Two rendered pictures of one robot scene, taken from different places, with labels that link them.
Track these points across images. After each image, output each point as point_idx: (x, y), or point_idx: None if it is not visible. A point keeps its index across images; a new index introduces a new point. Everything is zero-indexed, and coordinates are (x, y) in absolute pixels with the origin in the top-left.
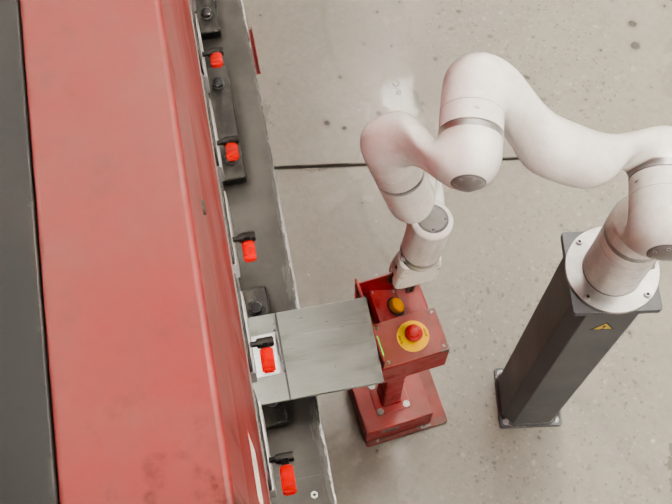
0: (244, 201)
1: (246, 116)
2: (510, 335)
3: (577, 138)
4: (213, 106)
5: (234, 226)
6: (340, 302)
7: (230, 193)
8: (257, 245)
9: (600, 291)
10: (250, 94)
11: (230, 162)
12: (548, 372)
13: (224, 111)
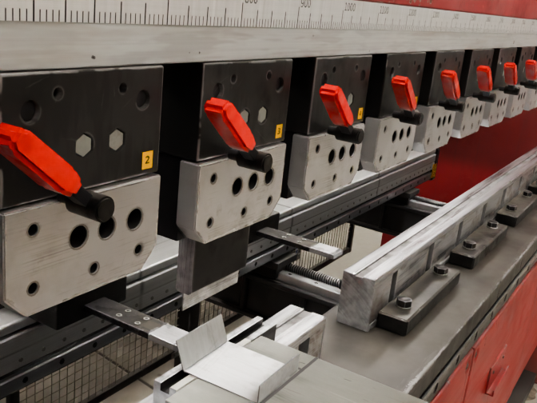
0: (386, 345)
1: (450, 308)
2: None
3: None
4: (420, 278)
5: (354, 351)
6: (424, 401)
7: (376, 333)
8: (364, 375)
9: None
10: (468, 301)
11: (399, 305)
12: None
13: (429, 285)
